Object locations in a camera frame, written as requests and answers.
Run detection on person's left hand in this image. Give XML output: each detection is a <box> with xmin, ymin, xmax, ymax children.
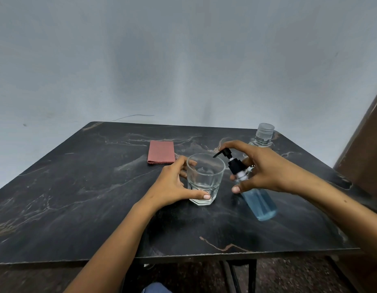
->
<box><xmin>139</xmin><ymin>155</ymin><xmax>212</xmax><ymax>212</ymax></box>

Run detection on person's right hand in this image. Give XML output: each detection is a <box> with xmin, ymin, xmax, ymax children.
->
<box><xmin>218</xmin><ymin>140</ymin><xmax>316</xmax><ymax>195</ymax></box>

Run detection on large bottle with blue label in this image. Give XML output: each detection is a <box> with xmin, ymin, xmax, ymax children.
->
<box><xmin>248</xmin><ymin>138</ymin><xmax>275</xmax><ymax>168</ymax></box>

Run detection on pink cloth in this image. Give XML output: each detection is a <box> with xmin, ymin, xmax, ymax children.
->
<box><xmin>147</xmin><ymin>140</ymin><xmax>176</xmax><ymax>165</ymax></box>

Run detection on small clear bottle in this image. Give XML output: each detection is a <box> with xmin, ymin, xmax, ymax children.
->
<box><xmin>236</xmin><ymin>172</ymin><xmax>278</xmax><ymax>222</ymax></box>

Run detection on clear drinking glass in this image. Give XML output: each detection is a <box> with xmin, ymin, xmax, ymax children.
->
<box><xmin>186</xmin><ymin>153</ymin><xmax>226</xmax><ymax>207</ymax></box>

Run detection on black pump dispenser head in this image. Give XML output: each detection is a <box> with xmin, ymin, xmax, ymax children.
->
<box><xmin>212</xmin><ymin>148</ymin><xmax>250</xmax><ymax>182</ymax></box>

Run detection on clear plastic bottle cap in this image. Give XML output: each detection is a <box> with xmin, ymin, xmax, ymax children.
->
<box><xmin>255</xmin><ymin>122</ymin><xmax>276</xmax><ymax>143</ymax></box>

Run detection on person's left forearm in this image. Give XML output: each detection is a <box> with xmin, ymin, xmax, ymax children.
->
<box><xmin>63</xmin><ymin>201</ymin><xmax>155</xmax><ymax>293</ymax></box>

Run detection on person's right forearm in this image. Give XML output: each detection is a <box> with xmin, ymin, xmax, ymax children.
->
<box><xmin>300</xmin><ymin>175</ymin><xmax>377</xmax><ymax>266</ymax></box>

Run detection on person's left leg blue jeans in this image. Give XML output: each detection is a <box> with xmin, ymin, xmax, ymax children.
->
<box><xmin>142</xmin><ymin>282</ymin><xmax>173</xmax><ymax>293</ymax></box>

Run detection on brown wooden door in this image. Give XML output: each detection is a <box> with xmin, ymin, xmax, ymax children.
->
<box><xmin>333</xmin><ymin>85</ymin><xmax>377</xmax><ymax>200</ymax></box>

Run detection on thin grey wire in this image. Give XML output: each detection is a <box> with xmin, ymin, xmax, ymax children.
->
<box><xmin>112</xmin><ymin>114</ymin><xmax>155</xmax><ymax>122</ymax></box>

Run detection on black metal table frame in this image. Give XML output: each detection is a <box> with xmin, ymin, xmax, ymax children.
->
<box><xmin>220</xmin><ymin>259</ymin><xmax>258</xmax><ymax>293</ymax></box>

